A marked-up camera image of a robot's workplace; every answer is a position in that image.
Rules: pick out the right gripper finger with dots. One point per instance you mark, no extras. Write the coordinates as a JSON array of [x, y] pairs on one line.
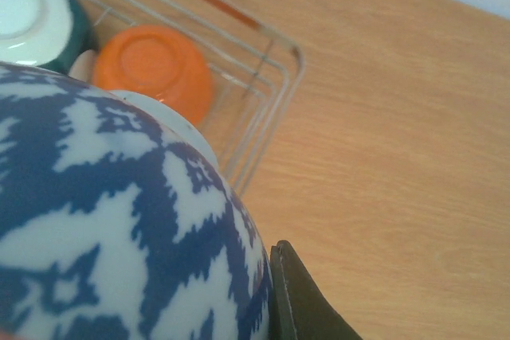
[[299, 309]]

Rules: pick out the teal and white bowl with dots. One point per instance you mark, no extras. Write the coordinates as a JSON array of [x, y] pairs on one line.
[[48, 34]]

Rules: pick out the red patterned small dish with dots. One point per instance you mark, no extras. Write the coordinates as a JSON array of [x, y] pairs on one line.
[[113, 227]]

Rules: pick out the chrome wire dish rack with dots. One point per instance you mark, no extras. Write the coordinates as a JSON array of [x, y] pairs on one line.
[[255, 68]]

